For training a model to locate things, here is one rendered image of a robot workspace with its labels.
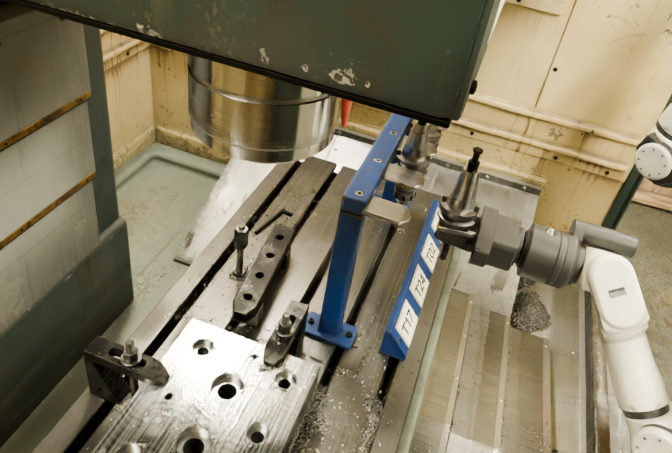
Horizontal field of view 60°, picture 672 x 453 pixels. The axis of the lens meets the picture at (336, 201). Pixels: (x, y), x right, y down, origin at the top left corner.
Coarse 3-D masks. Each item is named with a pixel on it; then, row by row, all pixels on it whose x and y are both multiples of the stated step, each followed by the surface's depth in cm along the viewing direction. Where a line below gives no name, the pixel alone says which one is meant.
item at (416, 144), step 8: (416, 120) 100; (416, 128) 99; (424, 128) 99; (408, 136) 101; (416, 136) 100; (424, 136) 100; (408, 144) 101; (416, 144) 100; (424, 144) 100; (408, 152) 101; (416, 152) 101; (424, 152) 101; (408, 160) 102; (416, 160) 102; (424, 160) 103
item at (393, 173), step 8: (392, 168) 101; (400, 168) 101; (384, 176) 99; (392, 176) 99; (400, 176) 99; (408, 176) 100; (416, 176) 100; (400, 184) 98; (408, 184) 98; (416, 184) 98
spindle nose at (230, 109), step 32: (192, 64) 55; (192, 96) 57; (224, 96) 54; (256, 96) 53; (288, 96) 54; (320, 96) 56; (192, 128) 60; (224, 128) 56; (256, 128) 55; (288, 128) 56; (320, 128) 58; (256, 160) 57; (288, 160) 58
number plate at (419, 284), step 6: (420, 270) 121; (414, 276) 118; (420, 276) 120; (414, 282) 117; (420, 282) 120; (426, 282) 122; (414, 288) 117; (420, 288) 119; (426, 288) 121; (414, 294) 116; (420, 294) 118; (420, 300) 117; (420, 306) 117
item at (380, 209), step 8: (376, 200) 93; (384, 200) 93; (368, 208) 91; (376, 208) 91; (384, 208) 91; (392, 208) 92; (400, 208) 92; (368, 216) 90; (376, 216) 90; (384, 216) 90; (392, 216) 90; (400, 216) 90; (408, 216) 91; (392, 224) 89; (400, 224) 89
